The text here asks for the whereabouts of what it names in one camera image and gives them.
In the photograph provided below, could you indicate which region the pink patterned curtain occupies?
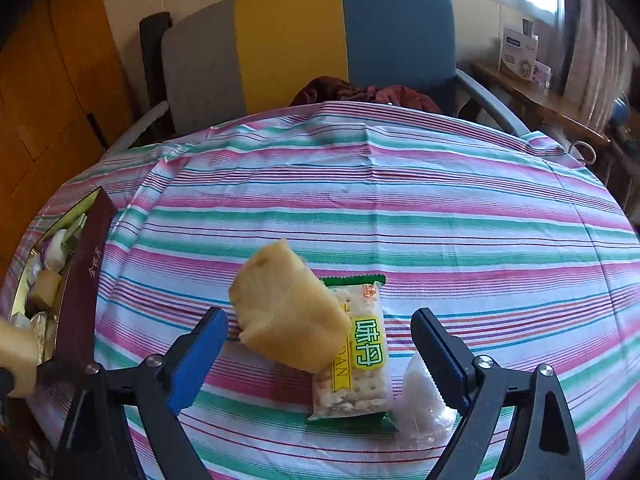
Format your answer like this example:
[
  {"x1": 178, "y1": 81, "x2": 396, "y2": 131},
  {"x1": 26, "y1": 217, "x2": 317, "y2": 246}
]
[{"x1": 563, "y1": 0, "x2": 634, "y2": 132}]

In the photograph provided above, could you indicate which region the grey yellow blue chair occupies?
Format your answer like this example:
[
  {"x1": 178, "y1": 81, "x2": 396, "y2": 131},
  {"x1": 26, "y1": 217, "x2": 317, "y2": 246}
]
[{"x1": 111, "y1": 0, "x2": 526, "y2": 154}]

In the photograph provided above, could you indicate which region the green cracker packet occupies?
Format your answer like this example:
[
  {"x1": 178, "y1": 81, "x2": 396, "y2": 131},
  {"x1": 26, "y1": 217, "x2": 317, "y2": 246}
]
[{"x1": 308, "y1": 274, "x2": 392, "y2": 422}]

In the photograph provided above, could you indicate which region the clear plastic snack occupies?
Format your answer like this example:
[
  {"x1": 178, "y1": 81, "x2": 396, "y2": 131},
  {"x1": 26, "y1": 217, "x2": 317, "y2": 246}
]
[{"x1": 392, "y1": 353, "x2": 457, "y2": 445}]

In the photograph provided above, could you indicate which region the yellow sponge cake piece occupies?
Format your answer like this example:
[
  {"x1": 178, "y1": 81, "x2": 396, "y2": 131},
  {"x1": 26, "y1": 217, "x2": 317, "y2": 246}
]
[{"x1": 228, "y1": 240, "x2": 350, "y2": 374}]

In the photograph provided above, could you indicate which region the orange wooden wardrobe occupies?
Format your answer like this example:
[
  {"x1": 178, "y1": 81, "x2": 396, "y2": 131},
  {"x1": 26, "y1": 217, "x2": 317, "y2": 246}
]
[{"x1": 1, "y1": 0, "x2": 139, "y2": 269}]

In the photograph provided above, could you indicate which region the striped tablecloth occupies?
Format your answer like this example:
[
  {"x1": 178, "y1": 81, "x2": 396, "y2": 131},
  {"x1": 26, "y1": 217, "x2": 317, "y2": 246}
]
[{"x1": 0, "y1": 100, "x2": 640, "y2": 480}]

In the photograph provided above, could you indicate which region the white purple snack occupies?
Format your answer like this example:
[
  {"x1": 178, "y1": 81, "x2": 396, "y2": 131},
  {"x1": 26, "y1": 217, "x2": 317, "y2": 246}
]
[{"x1": 41, "y1": 229, "x2": 68, "y2": 273}]

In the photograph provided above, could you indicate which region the wooden side desk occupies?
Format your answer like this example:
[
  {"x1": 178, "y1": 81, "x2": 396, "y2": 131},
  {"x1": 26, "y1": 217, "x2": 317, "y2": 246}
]
[{"x1": 471, "y1": 63, "x2": 611, "y2": 146}]

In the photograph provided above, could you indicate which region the white carton box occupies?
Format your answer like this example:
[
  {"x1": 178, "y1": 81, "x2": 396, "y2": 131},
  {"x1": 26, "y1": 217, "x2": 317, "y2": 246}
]
[{"x1": 499, "y1": 27, "x2": 538, "y2": 81}]

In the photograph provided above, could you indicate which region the dark red cloth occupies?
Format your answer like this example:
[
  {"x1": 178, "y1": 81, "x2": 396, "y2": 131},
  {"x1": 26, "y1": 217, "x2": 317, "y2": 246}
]
[{"x1": 291, "y1": 76, "x2": 442, "y2": 114}]

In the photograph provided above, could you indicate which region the gold tin tray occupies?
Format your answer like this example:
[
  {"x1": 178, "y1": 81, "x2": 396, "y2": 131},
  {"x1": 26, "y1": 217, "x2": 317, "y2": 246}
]
[{"x1": 9, "y1": 188, "x2": 116, "y2": 370}]

